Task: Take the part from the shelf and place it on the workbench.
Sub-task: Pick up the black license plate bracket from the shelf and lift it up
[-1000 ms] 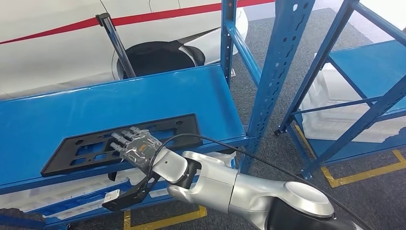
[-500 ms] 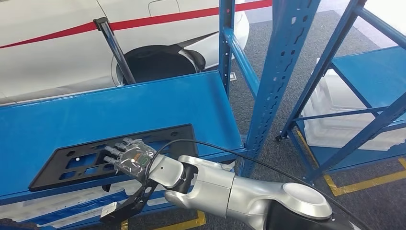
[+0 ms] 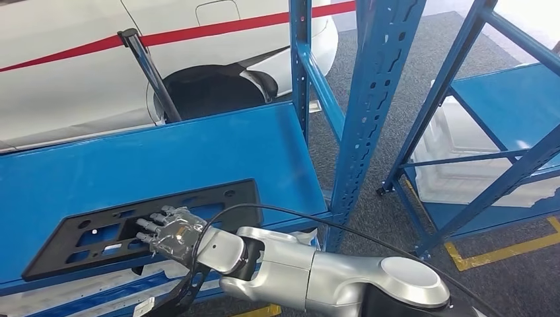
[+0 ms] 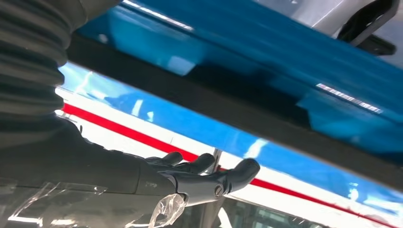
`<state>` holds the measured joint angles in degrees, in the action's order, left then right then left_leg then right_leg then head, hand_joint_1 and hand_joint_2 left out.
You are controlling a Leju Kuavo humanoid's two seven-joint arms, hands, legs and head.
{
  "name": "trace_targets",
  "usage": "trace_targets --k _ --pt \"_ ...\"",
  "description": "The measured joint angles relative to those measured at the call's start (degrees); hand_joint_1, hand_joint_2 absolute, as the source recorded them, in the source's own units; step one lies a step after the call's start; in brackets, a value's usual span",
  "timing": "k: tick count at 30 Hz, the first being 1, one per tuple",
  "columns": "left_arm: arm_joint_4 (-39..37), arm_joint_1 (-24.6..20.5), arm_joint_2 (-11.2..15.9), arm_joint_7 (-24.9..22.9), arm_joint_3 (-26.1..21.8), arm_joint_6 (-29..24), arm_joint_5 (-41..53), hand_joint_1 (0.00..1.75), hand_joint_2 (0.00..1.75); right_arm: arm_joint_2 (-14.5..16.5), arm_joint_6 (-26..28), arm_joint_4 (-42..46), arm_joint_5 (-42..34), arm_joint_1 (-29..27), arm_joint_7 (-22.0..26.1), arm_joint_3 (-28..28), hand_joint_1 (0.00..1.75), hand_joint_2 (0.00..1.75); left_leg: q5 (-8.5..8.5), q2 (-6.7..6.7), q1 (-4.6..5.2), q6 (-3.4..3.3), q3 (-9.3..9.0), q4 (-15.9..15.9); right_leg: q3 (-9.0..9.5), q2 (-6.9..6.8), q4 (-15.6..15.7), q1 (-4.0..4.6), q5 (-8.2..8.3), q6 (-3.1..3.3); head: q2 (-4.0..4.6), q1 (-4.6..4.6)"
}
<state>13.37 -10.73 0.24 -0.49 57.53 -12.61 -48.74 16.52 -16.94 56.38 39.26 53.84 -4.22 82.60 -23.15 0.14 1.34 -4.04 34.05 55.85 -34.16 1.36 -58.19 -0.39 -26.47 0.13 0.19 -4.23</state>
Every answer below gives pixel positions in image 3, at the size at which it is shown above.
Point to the black camera bracket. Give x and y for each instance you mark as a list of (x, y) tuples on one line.
[(175, 306)]

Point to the black plastic panel part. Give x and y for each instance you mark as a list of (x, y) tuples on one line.
[(249, 210)]

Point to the blue metal shelf rack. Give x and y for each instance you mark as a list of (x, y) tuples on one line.
[(516, 100), (175, 153)]

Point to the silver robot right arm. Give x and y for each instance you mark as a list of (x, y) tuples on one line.
[(284, 271)]

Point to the white plastic crate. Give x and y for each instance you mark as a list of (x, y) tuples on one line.
[(39, 304), (459, 144)]

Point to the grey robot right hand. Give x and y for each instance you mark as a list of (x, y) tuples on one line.
[(175, 236)]

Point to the red barrier belt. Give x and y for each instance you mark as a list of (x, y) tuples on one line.
[(197, 33)]

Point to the yellow floor tape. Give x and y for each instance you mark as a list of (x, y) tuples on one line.
[(503, 253), (262, 311)]

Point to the white car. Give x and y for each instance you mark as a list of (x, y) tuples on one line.
[(65, 100)]

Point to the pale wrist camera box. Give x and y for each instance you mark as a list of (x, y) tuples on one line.
[(143, 308)]

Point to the chrome stanchion post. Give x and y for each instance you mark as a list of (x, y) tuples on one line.
[(151, 76)]

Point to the black caster wheel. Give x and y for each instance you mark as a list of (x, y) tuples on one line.
[(381, 191)]

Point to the black car wheel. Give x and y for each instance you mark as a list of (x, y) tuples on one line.
[(205, 92)]

